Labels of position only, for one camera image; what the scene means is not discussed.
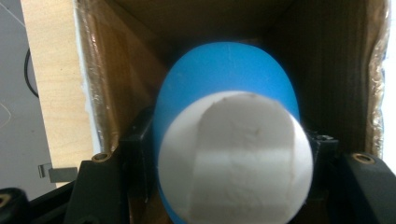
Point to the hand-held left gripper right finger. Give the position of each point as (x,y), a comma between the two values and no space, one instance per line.
(364,193)

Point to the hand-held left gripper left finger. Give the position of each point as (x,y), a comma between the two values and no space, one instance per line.
(99,186)

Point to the blue cardboard box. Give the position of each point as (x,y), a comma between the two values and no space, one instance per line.
(336,77)

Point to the blue bottle with white cap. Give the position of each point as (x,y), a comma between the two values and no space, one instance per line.
(233,149)

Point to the grey flat piece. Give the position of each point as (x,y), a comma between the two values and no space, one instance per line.
(62,174)

